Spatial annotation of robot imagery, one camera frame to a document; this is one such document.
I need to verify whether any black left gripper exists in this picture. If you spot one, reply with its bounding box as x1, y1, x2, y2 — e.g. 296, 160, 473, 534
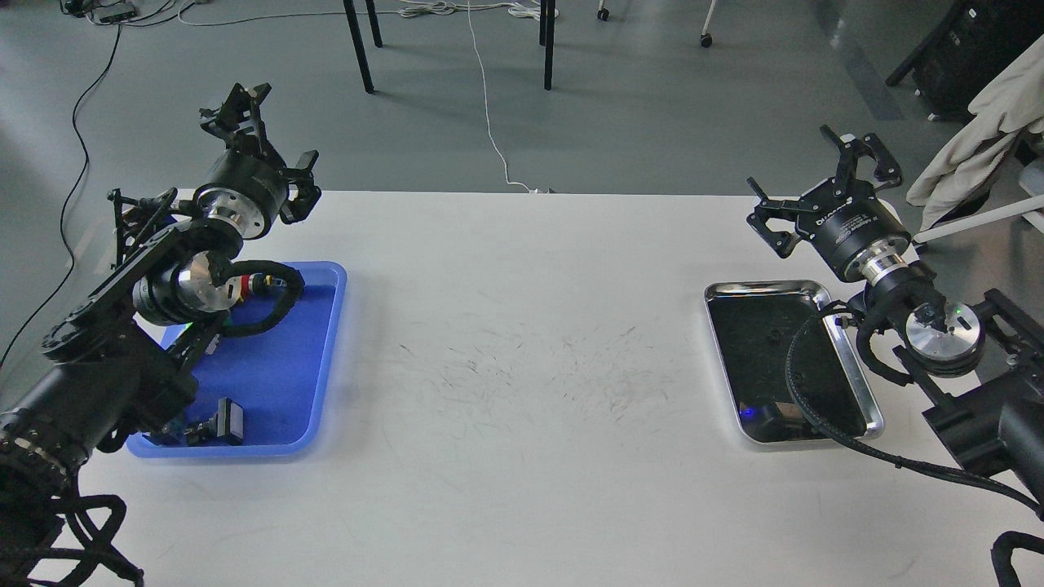
192, 83, 323, 241

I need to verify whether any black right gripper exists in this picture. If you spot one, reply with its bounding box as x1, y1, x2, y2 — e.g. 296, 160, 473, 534
745, 125, 914, 282

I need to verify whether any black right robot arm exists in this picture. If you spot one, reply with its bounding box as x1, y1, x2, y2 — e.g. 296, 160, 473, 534
748, 126, 1043, 516

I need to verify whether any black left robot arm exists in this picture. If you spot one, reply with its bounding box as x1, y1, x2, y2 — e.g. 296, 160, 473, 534
1, 83, 321, 586

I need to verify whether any shiny metal tray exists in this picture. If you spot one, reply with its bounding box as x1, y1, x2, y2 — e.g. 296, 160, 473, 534
702, 280, 884, 450

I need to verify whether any black table leg left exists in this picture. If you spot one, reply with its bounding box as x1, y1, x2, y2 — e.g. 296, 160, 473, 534
342, 0, 383, 95

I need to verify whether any black table leg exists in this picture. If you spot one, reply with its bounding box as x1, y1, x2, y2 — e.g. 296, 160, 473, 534
538, 0, 557, 90
342, 0, 383, 95

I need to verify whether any power strip on floor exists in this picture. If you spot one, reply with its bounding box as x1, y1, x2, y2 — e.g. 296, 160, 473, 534
57, 1, 139, 24

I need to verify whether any beige cloth on chair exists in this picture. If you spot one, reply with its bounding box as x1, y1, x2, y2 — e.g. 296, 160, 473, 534
906, 38, 1043, 230

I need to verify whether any blue plastic tray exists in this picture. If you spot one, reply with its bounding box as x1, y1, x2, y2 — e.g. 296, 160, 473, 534
126, 261, 349, 457

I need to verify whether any black cabinet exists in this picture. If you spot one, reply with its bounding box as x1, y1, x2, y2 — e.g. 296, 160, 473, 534
885, 1, 1043, 122

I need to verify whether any black table leg right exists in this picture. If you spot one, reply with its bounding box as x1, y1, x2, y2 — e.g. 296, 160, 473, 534
538, 0, 557, 90

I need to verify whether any red push button switch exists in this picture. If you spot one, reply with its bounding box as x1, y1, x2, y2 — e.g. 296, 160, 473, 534
224, 272, 287, 302

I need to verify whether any black floor cable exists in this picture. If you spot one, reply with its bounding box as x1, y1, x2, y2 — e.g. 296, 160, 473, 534
0, 23, 123, 372

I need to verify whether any white chair frame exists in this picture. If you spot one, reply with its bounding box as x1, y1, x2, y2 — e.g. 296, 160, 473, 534
911, 157, 1043, 248

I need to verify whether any black switch block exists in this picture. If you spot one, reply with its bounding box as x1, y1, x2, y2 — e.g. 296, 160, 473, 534
184, 397, 245, 447

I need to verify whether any white floor cable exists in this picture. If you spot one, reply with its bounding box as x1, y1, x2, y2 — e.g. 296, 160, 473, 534
397, 0, 560, 195

